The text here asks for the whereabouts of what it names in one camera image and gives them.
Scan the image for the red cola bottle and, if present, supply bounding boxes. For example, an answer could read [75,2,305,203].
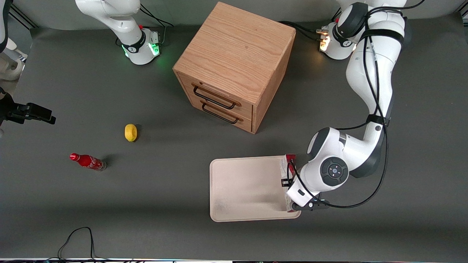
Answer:
[69,153,107,171]

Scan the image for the black arm base cables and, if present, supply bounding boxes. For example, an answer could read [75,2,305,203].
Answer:
[279,20,329,42]
[140,4,174,46]

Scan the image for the red cookie box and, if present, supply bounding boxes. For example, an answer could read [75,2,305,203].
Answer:
[279,154,297,213]

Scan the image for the wooden two-drawer cabinet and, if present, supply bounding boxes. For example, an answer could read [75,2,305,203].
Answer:
[173,1,297,135]

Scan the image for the white rectangular plastic tray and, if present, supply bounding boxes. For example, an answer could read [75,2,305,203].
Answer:
[210,155,302,222]

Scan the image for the black right arm base cables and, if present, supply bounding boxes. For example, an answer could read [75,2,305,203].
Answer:
[140,4,174,46]

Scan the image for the wooden drawer front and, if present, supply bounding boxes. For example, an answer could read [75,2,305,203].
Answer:
[178,75,254,118]
[185,91,253,133]

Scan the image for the black metal drawer handle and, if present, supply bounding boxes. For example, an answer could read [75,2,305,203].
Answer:
[193,85,237,110]
[201,102,240,125]

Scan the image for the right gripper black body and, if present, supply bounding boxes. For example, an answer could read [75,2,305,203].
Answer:
[0,91,29,125]

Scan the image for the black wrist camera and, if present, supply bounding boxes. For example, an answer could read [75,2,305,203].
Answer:
[291,199,329,213]

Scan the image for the thin black looped cable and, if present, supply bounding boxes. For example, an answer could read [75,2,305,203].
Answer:
[57,226,110,262]

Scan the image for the long black arm cable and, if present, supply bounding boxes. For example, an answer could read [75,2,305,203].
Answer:
[289,0,426,209]

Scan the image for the black left arm base cables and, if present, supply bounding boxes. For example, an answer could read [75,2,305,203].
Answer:
[279,20,329,42]

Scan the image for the black cable strap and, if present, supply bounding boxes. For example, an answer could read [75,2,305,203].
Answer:
[367,114,391,127]
[360,28,405,46]

